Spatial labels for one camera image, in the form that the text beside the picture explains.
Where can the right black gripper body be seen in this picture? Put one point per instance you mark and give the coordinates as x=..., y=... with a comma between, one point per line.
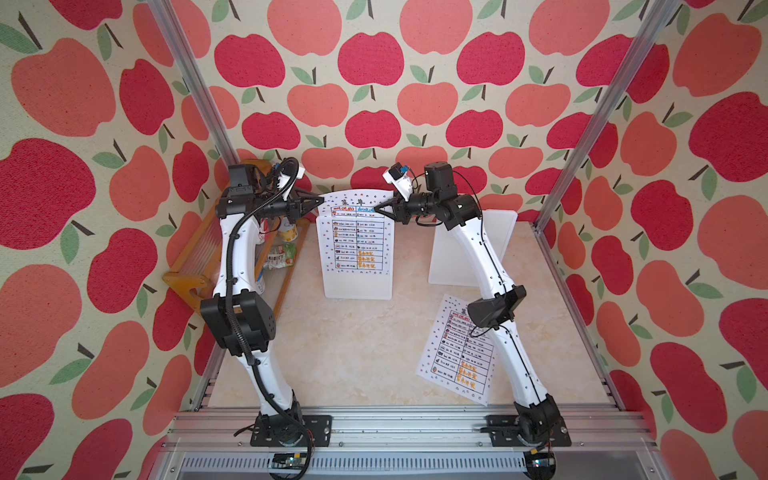
x=417, y=206

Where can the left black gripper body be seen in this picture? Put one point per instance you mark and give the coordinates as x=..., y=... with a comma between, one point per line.
x=278, y=209

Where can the paper menu sheet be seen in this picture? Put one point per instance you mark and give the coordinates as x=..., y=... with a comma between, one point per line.
x=353, y=237
x=457, y=356

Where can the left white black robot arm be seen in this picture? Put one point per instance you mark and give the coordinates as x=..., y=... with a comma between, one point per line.
x=241, y=321

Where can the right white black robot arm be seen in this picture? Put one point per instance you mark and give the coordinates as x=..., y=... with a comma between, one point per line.
x=538, y=415

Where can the left white menu rack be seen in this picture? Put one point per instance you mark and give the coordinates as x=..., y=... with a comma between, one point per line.
x=357, y=286

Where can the white menu rack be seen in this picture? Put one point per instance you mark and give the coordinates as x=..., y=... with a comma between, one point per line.
x=449, y=263
x=357, y=286

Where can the right white menu rack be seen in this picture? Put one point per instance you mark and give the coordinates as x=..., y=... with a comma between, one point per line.
x=449, y=263

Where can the green label snack packet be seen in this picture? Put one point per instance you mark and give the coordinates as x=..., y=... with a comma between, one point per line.
x=281, y=256

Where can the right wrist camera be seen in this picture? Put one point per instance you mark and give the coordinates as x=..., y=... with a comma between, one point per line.
x=399, y=176

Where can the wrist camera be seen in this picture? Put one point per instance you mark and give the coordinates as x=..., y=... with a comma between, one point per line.
x=399, y=176
x=285, y=174

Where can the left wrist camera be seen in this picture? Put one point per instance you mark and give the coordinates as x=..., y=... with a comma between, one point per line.
x=285, y=174

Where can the right aluminium corner post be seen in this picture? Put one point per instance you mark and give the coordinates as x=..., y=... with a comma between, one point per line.
x=660, y=13

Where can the aluminium corner post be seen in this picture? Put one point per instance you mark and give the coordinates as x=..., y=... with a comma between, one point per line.
x=660, y=13
x=170, y=26

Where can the left aluminium corner post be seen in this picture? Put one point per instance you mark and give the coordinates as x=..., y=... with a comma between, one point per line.
x=170, y=26

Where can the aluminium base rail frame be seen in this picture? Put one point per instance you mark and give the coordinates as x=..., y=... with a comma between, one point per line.
x=410, y=442

